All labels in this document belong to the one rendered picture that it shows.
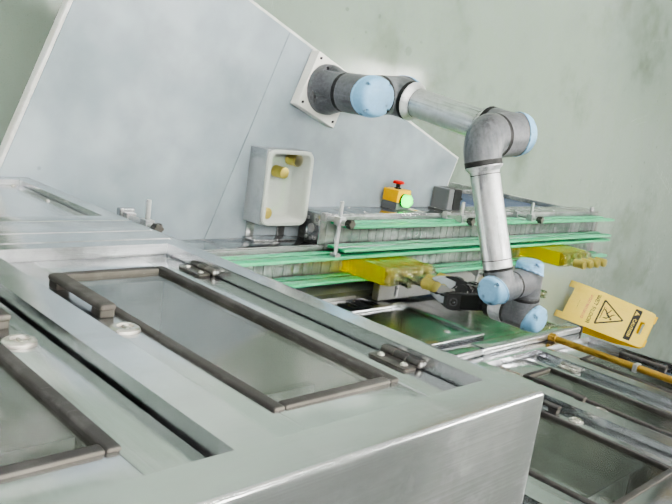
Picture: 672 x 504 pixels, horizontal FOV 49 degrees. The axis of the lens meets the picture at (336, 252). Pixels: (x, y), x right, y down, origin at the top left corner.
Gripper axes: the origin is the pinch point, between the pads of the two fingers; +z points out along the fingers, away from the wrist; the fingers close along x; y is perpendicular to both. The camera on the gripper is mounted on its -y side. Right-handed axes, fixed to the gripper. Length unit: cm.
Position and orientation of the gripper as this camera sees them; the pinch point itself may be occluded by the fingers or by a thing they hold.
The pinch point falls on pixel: (433, 286)
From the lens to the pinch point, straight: 223.1
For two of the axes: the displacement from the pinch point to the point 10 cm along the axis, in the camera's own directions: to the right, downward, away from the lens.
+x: 1.4, -9.7, -2.0
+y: 7.1, -0.4, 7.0
